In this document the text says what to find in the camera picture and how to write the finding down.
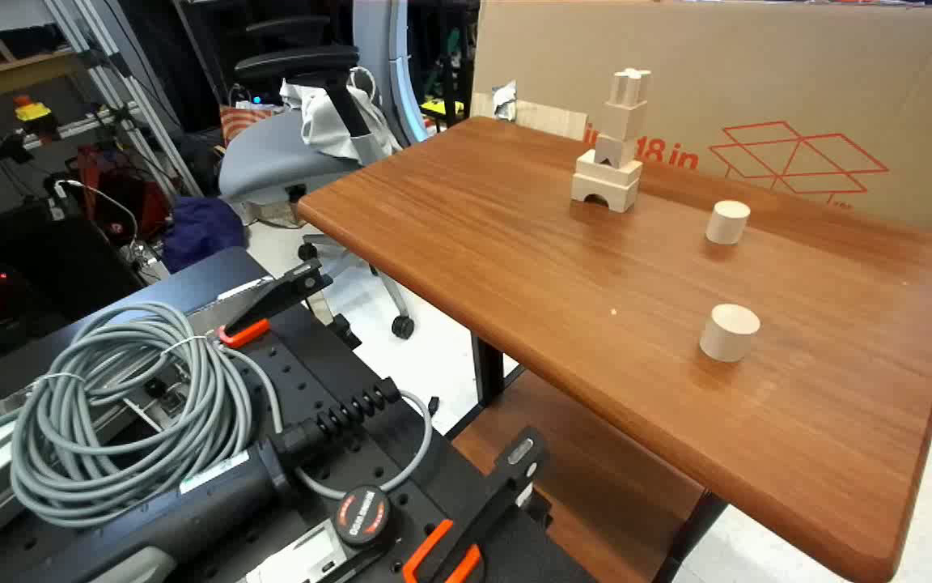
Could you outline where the wooden lower shelf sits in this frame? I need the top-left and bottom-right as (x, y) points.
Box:
(449, 370), (710, 583)

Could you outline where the black clamp with orange trigger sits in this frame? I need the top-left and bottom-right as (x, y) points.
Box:
(214, 256), (338, 354)

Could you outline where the large cardboard box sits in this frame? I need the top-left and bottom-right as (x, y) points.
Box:
(469, 0), (932, 232)

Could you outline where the black desk leg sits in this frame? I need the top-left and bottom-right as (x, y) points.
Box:
(469, 331), (507, 411)

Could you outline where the thin grey cable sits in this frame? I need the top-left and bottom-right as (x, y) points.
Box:
(295, 392), (441, 506)

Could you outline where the wooden arch block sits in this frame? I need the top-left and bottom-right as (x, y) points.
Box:
(568, 165), (646, 218)
(573, 144), (648, 188)

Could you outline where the black red emergency stop button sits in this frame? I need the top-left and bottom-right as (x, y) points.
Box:
(329, 486), (400, 552)

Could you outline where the grey office chair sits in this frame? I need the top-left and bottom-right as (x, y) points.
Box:
(214, 43), (421, 343)

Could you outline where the large wooden cylinder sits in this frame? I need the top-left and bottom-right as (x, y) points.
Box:
(696, 302), (767, 367)

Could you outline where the small wooden cylinder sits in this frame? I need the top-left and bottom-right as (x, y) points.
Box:
(702, 196), (759, 249)

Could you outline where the black cylindrical device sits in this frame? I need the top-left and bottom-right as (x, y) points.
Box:
(43, 420), (315, 583)

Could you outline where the tall rectangular wooden block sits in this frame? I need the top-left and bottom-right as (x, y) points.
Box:
(592, 95), (651, 173)

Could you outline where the coiled grey cable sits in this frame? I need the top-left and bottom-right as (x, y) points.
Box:
(8, 297), (288, 535)

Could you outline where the silver crumpled jacket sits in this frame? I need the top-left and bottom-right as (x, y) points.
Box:
(277, 74), (404, 168)

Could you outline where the black clamp with orange handles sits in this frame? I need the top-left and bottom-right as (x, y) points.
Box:
(400, 424), (555, 583)

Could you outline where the aluminium frame rail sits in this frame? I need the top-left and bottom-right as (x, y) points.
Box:
(43, 0), (209, 203)

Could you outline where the dark blue bag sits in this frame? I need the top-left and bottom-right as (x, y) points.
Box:
(159, 192), (251, 276)

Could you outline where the black perforated mounting board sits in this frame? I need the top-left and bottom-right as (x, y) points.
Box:
(0, 302), (598, 583)

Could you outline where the notched wooden block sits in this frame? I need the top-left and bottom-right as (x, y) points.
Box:
(608, 64), (655, 112)

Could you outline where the yellow red stop switch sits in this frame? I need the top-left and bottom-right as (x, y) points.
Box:
(11, 95), (57, 128)

